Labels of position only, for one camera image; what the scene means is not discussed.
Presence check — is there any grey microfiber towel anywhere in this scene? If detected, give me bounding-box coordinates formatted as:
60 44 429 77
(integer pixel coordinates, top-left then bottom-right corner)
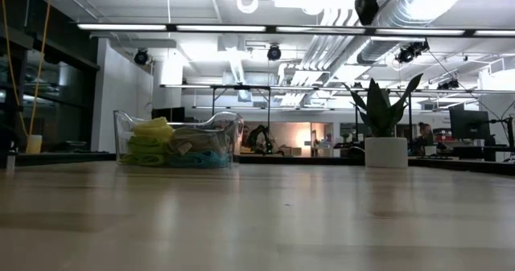
169 126 227 156

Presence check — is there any teal microfiber towel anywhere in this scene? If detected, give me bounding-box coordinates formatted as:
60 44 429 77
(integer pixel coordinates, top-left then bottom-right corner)
167 149 231 169

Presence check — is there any yellow microfiber towel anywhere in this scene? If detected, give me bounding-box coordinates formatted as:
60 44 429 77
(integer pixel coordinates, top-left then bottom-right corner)
131 117 175 142

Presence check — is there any lime green microfiber towel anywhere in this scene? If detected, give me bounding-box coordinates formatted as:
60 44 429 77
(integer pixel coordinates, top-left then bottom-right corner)
120 136 172 167

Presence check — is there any clear plastic bin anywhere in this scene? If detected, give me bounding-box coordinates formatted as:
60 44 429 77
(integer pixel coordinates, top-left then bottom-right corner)
113 109 245 169

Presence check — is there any black ceiling spotlight cluster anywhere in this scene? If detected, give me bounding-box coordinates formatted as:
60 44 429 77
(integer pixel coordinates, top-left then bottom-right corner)
396 40 431 64

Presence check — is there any green artificial succulent plant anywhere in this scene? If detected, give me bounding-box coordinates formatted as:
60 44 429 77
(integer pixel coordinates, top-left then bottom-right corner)
344 72 424 138

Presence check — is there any long ceiling light bar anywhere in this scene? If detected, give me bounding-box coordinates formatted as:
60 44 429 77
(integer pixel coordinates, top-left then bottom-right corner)
76 23 515 39

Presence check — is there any white round plant pot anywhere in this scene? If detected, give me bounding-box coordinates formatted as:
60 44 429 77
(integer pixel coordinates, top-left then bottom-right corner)
364 137 409 169

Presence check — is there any black computer monitor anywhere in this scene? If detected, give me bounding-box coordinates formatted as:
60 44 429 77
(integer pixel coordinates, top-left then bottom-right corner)
449 109 491 140

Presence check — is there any pale yellow cylinder container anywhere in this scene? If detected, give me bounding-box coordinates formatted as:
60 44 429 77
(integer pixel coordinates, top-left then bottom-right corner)
25 133 43 154

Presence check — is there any white ceiling ring light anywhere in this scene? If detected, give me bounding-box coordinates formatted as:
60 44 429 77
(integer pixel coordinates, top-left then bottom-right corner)
236 0 259 14

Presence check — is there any black background table frame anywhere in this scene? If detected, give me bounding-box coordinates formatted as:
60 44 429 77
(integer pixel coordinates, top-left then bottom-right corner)
211 84 274 155

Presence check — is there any yellow extension cable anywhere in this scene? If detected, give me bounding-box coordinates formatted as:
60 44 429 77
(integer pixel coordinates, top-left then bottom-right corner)
0 0 53 138

